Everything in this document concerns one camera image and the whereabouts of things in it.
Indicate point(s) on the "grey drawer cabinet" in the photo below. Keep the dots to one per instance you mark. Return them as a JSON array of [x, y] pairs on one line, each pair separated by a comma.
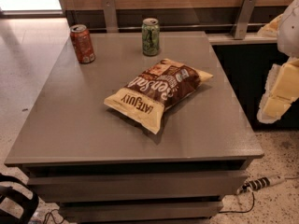
[[102, 167]]

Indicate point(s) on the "right metal bracket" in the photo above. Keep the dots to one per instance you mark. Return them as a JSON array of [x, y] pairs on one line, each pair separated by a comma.
[[242, 21]]

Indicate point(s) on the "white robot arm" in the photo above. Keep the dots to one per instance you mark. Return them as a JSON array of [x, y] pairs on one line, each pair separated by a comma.
[[288, 31]]

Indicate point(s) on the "brown chip bag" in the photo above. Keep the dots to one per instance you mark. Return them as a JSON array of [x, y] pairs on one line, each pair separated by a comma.
[[146, 98]]

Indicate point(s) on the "red coke can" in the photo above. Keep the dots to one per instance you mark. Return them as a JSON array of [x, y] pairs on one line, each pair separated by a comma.
[[82, 43]]

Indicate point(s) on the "black chair part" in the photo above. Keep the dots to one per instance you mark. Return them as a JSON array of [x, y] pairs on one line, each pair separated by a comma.
[[28, 205]]

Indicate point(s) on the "green soda can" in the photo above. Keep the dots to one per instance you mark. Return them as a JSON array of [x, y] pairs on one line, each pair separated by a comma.
[[150, 36]]

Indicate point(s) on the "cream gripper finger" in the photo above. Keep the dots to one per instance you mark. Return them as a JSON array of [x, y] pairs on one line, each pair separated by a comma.
[[271, 28], [281, 91]]

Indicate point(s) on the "metal bracket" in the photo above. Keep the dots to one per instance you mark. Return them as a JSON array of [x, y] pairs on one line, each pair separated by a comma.
[[110, 16], [242, 21]]

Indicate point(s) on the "left metal bracket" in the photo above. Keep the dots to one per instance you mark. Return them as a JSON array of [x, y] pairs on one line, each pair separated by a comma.
[[110, 16]]

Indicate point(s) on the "white power strip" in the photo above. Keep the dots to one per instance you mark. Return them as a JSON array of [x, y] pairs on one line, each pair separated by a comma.
[[261, 183]]

